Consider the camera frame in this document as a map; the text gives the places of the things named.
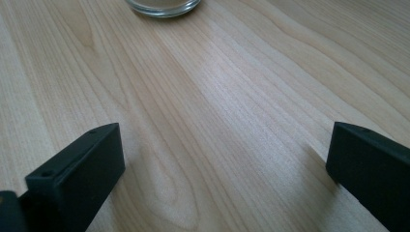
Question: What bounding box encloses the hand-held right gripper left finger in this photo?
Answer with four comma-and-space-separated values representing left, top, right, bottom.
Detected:
18, 122, 127, 232

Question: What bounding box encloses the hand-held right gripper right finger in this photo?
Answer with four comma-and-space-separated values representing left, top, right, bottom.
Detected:
325, 121, 410, 232

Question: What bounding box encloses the glass jar with white lid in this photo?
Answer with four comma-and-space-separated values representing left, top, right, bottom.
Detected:
125, 0, 202, 18

